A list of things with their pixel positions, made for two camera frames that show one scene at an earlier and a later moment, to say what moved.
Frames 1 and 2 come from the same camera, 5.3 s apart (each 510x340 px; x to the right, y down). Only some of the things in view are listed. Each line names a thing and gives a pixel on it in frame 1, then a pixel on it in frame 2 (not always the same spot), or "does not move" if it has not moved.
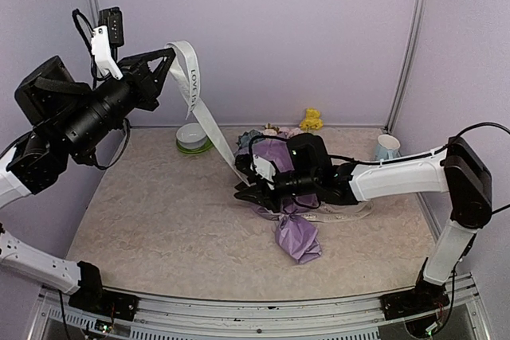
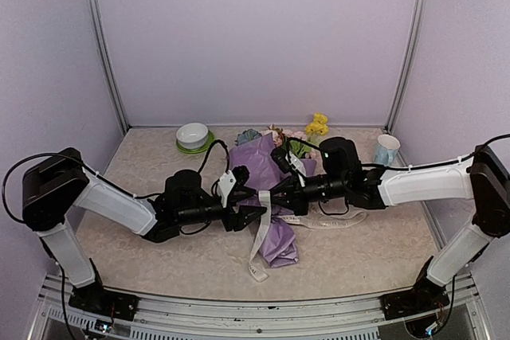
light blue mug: (387, 147) does not move
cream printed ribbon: (184, 59) → (315, 218)
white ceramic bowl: (191, 135) does not move
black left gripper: (147, 85) → (237, 220)
